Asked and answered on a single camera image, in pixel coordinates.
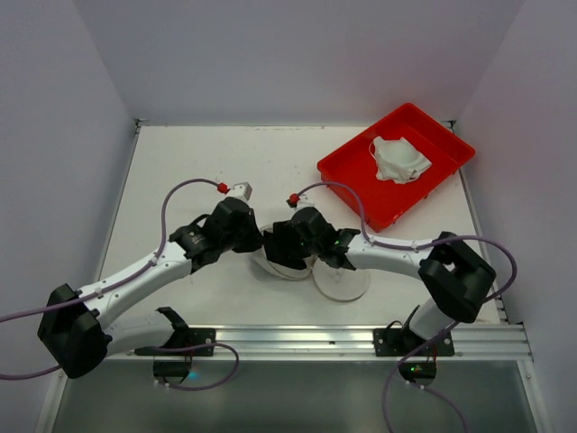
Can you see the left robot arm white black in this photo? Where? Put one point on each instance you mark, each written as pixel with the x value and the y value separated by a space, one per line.
pixel 105 302

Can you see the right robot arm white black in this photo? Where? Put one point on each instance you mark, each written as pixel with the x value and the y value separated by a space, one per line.
pixel 457 279

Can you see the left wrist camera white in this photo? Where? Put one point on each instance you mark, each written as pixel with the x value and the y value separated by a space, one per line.
pixel 242 191

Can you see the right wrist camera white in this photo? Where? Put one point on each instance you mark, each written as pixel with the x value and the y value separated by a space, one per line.
pixel 298 202

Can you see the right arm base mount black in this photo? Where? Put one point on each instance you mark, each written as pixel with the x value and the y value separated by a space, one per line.
pixel 396 339

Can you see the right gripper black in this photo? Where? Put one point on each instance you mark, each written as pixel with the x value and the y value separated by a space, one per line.
pixel 322 239

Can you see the white mesh laundry bag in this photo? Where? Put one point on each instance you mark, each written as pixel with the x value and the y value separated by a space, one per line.
pixel 338 285

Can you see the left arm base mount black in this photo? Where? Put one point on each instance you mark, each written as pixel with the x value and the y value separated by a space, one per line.
pixel 176 372

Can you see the white bra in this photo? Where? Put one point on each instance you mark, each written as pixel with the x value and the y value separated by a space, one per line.
pixel 398 160

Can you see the black garment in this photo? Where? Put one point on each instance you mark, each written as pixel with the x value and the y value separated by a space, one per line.
pixel 285 249

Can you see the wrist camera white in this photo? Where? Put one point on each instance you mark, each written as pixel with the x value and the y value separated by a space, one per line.
pixel 298 202
pixel 242 191

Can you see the red plastic tray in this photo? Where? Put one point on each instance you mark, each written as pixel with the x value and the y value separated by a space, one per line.
pixel 384 199

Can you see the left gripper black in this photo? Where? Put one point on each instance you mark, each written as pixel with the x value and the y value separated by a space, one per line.
pixel 248 232

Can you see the aluminium mounting rail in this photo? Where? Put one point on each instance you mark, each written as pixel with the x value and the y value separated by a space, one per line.
pixel 293 340

